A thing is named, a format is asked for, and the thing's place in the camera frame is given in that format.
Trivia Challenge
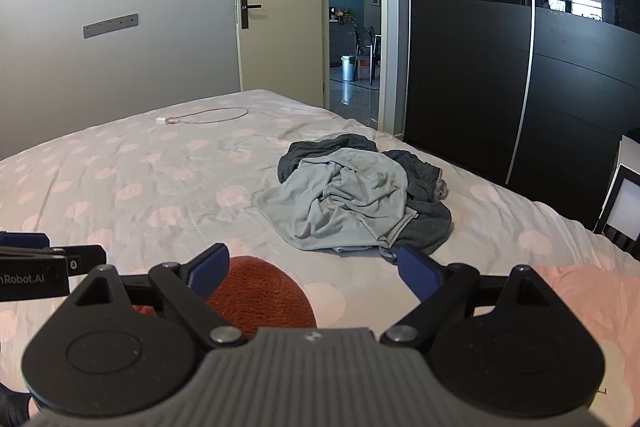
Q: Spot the black door handle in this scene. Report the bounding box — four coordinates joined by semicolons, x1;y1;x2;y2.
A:
239;0;262;29

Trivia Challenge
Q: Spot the orange-brown pillow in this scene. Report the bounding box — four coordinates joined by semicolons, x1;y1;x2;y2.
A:
131;256;318;342

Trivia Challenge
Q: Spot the thin charging cable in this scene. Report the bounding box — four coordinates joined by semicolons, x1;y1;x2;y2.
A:
169;107;249;125

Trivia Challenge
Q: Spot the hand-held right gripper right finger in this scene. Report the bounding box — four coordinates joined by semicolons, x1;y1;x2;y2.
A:
380;245;561;349

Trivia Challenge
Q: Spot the dark dining chair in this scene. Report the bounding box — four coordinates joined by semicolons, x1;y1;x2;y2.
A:
352;24;370;82
364;26;382;86

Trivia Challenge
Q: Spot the black wardrobe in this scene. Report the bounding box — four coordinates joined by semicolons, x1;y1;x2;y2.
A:
404;0;640;233

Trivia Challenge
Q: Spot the light grey long-sleeve shirt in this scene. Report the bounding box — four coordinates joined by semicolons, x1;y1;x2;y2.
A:
255;148;418;254

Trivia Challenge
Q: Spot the grey wall socket panel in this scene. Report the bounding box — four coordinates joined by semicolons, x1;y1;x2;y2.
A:
82;13;140;40

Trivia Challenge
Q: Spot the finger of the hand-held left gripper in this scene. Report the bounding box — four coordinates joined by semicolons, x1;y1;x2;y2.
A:
0;231;51;254
47;244;107;279

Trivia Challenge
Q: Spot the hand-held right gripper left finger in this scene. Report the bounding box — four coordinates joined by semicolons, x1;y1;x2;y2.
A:
60;243;248;349

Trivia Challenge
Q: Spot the pink blanket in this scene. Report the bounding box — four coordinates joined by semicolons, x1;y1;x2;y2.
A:
540;263;640;427

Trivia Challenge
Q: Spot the cream door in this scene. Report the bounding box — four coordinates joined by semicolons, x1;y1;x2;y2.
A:
234;0;326;110

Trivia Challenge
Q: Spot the black sock with grey stripe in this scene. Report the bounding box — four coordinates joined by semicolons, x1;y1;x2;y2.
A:
277;133;453;257

